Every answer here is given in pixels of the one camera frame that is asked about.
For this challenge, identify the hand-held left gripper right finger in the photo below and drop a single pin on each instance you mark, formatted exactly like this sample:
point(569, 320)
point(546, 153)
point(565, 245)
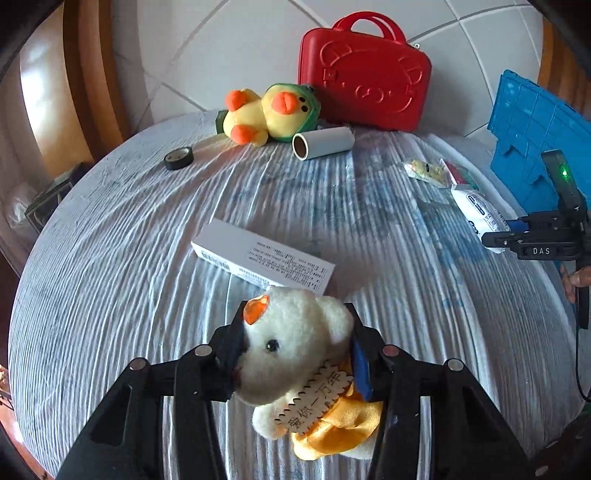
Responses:
point(362, 369)

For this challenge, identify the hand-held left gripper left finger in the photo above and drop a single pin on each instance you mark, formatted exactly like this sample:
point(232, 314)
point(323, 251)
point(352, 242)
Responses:
point(231, 350)

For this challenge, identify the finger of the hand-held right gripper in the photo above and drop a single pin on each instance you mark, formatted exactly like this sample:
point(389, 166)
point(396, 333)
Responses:
point(503, 241)
point(519, 224)

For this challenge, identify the white tissue packet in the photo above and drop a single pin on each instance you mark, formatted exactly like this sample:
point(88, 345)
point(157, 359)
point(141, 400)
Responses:
point(480, 212)

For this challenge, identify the white teddy bear yellow ribbon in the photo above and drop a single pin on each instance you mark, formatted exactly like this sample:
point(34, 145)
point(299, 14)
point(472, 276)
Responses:
point(295, 332)

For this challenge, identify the blue plastic storage crate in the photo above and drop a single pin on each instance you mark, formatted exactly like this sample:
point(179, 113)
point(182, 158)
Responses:
point(521, 129)

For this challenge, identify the person's right hand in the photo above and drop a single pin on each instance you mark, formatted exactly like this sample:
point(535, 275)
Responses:
point(575, 277)

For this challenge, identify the red green tissue packet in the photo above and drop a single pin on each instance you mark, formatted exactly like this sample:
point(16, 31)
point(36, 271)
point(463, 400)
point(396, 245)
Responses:
point(461, 177)

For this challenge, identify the white cardboard box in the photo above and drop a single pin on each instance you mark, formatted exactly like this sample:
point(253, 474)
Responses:
point(258, 254)

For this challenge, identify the yellowish snack packet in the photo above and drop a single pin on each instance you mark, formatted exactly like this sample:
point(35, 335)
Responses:
point(425, 170)

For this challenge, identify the black tape roll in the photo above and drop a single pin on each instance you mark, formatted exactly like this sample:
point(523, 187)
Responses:
point(178, 165)

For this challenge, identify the white paper roll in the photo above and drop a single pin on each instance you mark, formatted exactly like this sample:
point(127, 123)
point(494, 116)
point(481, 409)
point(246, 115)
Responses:
point(323, 143)

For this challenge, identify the red toy suitcase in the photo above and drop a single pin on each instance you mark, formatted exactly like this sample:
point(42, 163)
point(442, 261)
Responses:
point(369, 83)

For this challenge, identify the small dark green box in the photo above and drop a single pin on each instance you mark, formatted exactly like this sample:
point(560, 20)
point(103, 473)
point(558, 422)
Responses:
point(220, 122)

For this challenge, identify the black box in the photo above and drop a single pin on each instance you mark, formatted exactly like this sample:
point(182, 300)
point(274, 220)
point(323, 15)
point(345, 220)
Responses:
point(55, 194)

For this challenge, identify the yellow duck plush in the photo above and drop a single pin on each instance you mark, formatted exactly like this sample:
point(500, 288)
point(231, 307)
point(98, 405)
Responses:
point(272, 115)

